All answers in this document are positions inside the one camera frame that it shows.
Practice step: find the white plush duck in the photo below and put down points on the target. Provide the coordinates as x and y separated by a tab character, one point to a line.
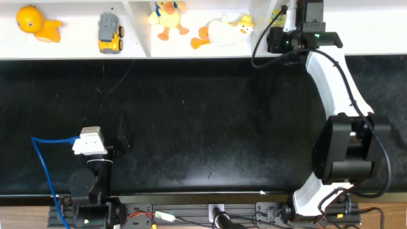
225	31

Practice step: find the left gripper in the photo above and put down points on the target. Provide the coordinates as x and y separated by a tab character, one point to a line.
117	151

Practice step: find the mounting rail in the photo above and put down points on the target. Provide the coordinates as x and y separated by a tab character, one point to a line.
190	216

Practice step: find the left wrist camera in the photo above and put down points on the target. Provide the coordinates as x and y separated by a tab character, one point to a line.
90	141

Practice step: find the grey and yellow toy truck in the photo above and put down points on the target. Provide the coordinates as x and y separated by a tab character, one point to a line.
109	35

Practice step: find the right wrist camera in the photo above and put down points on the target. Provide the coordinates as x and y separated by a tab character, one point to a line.
290	19

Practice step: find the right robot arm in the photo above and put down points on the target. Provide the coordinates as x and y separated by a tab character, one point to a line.
330	82

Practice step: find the green and yellow rattle toy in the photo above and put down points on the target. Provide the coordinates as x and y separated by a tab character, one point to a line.
276	19

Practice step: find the yellow rubber duck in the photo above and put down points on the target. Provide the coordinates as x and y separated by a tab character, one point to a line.
30	20

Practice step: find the yellow plush duck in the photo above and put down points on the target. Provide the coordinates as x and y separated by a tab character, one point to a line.
168	17

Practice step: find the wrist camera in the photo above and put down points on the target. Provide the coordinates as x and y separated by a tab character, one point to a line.
290	19
90	141

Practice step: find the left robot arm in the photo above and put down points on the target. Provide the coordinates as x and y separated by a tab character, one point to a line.
92	191

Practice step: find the white shelf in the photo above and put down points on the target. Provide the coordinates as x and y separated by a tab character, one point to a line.
365	35

